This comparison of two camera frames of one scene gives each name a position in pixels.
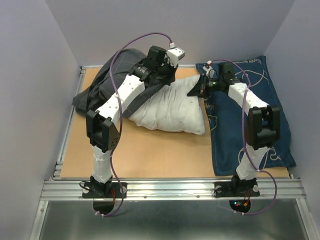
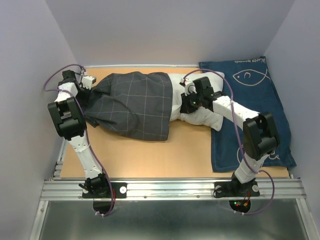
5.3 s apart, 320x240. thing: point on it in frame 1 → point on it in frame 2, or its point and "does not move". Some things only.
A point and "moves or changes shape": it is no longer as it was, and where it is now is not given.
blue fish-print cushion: (228, 119) does not move
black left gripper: (171, 77) → (85, 100)
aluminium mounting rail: (71, 190) does not move
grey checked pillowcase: (99, 89) → (136, 105)
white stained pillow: (171, 108) moves or changes shape
